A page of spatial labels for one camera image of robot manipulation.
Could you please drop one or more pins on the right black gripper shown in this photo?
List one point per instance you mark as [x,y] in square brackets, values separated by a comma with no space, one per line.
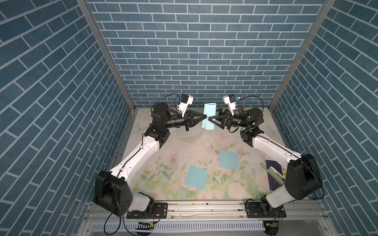
[230,121]

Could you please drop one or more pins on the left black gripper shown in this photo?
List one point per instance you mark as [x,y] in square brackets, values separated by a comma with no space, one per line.
[186,122]

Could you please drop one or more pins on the light blue square paper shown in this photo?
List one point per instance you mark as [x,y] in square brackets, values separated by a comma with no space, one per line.
[209,111]

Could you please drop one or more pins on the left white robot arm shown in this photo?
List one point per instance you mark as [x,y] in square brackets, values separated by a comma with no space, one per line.
[112,189]

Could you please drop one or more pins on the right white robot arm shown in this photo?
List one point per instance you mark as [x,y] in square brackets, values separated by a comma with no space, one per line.
[302,178]

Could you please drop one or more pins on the light blue paper right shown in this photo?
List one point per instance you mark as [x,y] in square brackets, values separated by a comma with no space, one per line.
[229,160]

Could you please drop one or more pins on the floral table mat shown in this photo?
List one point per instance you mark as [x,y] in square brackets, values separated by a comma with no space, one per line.
[163,175]

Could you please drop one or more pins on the light blue paper front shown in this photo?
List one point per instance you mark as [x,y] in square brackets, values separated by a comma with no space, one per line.
[196,177]

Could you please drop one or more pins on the white stapler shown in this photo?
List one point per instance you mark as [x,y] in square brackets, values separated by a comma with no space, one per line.
[276,175]

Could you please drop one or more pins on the dark blue book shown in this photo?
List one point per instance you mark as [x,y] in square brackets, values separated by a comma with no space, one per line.
[272,183]

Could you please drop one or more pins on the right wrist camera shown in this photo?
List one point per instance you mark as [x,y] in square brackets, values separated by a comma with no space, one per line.
[230,101]

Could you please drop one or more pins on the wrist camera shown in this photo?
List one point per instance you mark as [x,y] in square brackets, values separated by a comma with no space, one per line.
[230,101]
[185,101]

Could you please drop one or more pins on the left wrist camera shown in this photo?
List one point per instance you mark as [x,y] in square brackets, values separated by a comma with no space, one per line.
[185,101]

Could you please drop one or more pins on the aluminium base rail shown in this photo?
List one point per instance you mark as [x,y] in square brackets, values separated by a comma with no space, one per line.
[211,210]

